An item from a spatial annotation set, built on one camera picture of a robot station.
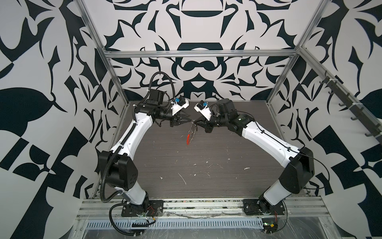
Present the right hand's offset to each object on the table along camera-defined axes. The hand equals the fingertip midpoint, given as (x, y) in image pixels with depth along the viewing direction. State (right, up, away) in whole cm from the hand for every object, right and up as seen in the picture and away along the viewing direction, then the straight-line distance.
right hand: (196, 120), depth 76 cm
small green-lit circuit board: (+35, -49, -4) cm, 60 cm away
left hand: (-3, +3, 0) cm, 4 cm away
